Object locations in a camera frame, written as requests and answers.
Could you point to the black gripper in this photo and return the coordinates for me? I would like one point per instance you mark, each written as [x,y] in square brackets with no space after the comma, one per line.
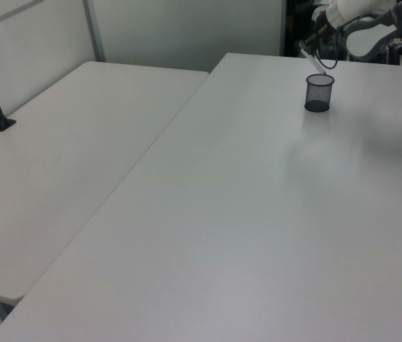
[319,18]

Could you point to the blue and white marker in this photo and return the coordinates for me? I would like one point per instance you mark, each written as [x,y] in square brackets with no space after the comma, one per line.
[313,60]

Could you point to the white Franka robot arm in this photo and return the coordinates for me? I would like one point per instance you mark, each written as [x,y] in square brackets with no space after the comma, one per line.
[365,39]

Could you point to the black mesh pen cup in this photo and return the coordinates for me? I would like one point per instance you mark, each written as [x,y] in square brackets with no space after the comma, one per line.
[318,103]

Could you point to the white side table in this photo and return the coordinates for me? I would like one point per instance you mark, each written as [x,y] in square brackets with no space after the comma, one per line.
[62,142]

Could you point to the grey partition frame post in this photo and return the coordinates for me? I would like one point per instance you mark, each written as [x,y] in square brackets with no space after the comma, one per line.
[95,32]

